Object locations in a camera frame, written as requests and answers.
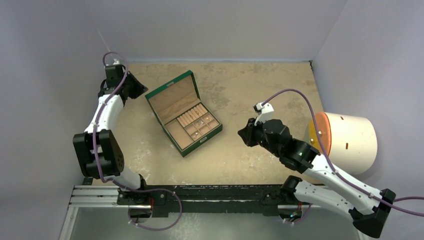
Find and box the green jewelry box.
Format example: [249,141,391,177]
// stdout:
[145,70,211,147]

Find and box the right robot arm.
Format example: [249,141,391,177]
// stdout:
[237,118,396,239]

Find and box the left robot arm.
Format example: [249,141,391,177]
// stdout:
[72,63,149,205]

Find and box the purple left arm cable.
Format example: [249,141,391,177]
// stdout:
[92,51,147,193]

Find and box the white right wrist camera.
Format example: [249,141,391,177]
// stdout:
[253,102,274,126]

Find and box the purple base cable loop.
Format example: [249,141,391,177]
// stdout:
[127,188,183,232]

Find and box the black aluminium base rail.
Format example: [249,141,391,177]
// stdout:
[69,184,308,218]

